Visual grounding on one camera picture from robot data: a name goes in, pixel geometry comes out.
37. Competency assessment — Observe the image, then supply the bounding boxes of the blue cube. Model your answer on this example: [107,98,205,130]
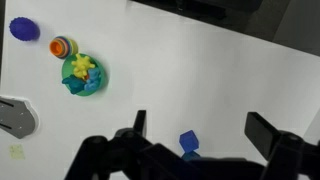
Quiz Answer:
[178,129,200,154]

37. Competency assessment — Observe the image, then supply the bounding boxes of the yellow microbe shaped toy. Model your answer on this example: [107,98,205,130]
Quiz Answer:
[71,53,97,80]

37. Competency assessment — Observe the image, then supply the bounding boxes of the green bowl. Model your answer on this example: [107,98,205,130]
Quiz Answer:
[61,53,106,97]

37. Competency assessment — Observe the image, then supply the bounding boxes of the teal rubber toy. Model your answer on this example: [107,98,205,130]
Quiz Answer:
[61,74,86,95]

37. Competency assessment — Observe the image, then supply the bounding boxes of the light blue rubber toy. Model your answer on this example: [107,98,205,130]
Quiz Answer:
[83,68,102,93]

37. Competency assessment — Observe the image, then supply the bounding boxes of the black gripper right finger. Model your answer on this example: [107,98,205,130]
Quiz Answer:
[244,111,320,180]

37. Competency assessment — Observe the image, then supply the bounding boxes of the rainbow stacked cups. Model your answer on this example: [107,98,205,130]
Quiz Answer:
[49,35,80,60]

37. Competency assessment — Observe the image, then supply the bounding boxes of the dark teal cube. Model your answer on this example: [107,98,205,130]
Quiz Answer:
[181,150,201,162]

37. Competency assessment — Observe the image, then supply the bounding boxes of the gray metal plate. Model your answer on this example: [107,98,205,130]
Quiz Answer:
[0,96,38,140]

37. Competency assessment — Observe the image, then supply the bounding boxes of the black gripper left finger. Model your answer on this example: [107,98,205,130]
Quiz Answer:
[64,109,188,180]

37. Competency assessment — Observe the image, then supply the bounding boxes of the blue round object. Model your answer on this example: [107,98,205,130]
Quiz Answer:
[8,16,41,43]

